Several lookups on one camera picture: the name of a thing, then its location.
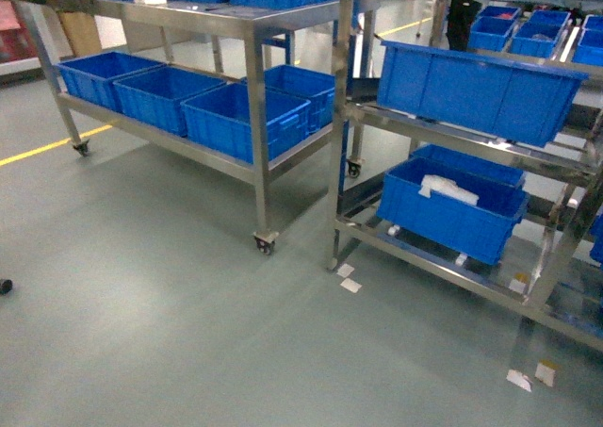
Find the blue shelf crate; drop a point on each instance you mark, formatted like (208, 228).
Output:
(92, 78)
(220, 120)
(155, 97)
(315, 87)

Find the steel shelf cart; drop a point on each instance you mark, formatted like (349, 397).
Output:
(253, 29)

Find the white plastic bag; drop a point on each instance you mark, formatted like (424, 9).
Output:
(448, 187)

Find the large blue bin lower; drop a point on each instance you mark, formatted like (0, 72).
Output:
(479, 231)

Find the large blue bin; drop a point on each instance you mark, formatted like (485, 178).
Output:
(479, 231)
(507, 99)

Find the large blue bin upper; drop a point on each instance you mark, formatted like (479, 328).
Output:
(507, 99)

